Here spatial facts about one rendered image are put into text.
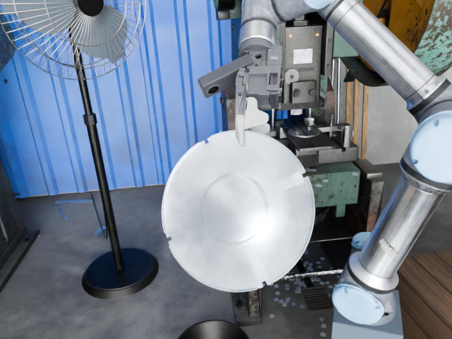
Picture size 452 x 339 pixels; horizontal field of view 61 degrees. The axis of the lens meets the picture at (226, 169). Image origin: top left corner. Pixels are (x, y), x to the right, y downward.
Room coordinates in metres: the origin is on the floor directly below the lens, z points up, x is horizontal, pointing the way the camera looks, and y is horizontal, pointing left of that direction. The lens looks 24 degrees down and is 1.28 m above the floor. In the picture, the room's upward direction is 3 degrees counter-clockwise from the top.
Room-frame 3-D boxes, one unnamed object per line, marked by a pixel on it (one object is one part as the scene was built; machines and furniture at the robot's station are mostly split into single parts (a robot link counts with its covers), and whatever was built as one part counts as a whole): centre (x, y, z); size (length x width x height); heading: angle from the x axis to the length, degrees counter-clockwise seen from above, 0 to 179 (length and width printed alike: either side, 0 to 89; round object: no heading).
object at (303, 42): (1.53, -0.31, 1.04); 0.17 x 0.15 x 0.30; 5
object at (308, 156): (1.40, -0.32, 0.72); 0.25 x 0.14 x 0.14; 5
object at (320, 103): (1.58, -0.30, 0.86); 0.20 x 0.16 x 0.05; 95
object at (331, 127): (1.59, -0.47, 0.76); 0.17 x 0.06 x 0.10; 95
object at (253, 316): (1.69, -0.02, 0.45); 0.92 x 0.12 x 0.90; 5
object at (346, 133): (1.46, -0.49, 0.75); 0.03 x 0.03 x 0.10; 5
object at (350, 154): (1.57, -0.30, 0.68); 0.45 x 0.30 x 0.06; 95
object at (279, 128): (1.57, -0.30, 0.76); 0.15 x 0.09 x 0.05; 95
